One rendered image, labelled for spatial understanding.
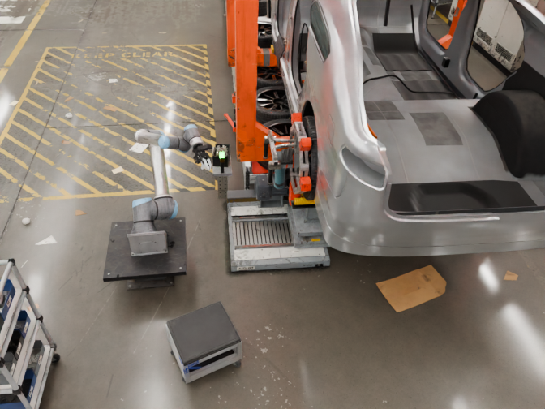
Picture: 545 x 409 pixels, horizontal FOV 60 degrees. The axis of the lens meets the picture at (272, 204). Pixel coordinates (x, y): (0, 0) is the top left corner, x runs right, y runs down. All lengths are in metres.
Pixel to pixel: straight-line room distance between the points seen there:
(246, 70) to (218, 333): 1.96
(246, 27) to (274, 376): 2.47
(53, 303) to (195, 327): 1.27
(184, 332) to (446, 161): 2.27
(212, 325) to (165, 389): 0.53
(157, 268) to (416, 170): 2.07
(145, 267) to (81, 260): 0.77
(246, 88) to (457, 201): 1.81
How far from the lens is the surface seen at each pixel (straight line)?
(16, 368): 3.19
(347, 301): 3.83
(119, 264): 3.72
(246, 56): 3.70
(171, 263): 3.65
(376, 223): 2.80
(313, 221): 4.07
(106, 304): 3.89
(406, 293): 4.00
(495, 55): 8.18
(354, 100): 2.78
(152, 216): 3.69
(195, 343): 3.16
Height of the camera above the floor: 3.00
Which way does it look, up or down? 41 degrees down
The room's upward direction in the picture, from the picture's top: 3 degrees clockwise
